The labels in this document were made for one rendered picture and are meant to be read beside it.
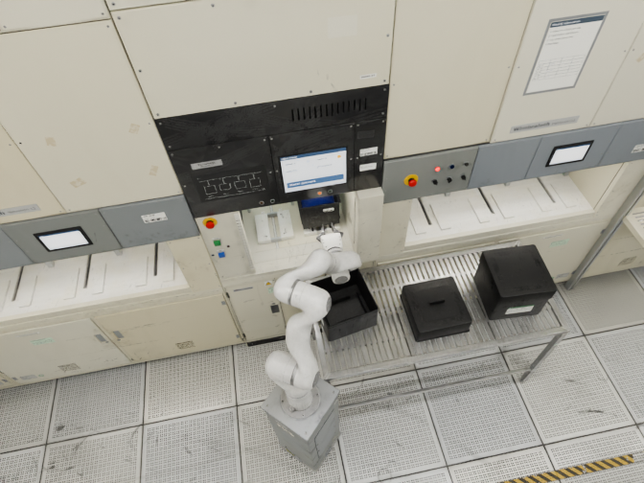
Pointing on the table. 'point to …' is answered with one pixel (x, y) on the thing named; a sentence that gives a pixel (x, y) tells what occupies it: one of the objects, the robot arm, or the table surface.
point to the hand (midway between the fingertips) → (328, 227)
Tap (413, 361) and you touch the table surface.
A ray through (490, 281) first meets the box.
